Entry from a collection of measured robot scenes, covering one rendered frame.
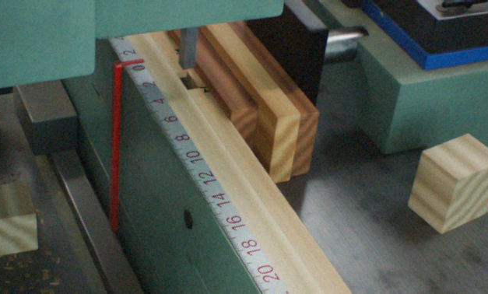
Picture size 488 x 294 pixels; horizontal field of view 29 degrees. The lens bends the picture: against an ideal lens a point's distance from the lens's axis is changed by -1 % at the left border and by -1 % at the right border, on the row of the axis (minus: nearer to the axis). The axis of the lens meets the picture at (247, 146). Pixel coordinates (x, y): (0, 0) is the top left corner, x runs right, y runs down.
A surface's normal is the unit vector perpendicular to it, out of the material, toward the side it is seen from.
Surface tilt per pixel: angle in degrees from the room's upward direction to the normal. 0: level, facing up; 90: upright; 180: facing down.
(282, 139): 90
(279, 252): 0
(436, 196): 90
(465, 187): 90
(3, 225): 90
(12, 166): 0
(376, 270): 0
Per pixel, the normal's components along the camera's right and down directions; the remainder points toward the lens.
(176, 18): 0.41, 0.58
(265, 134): -0.91, 0.17
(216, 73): 0.11, -0.79
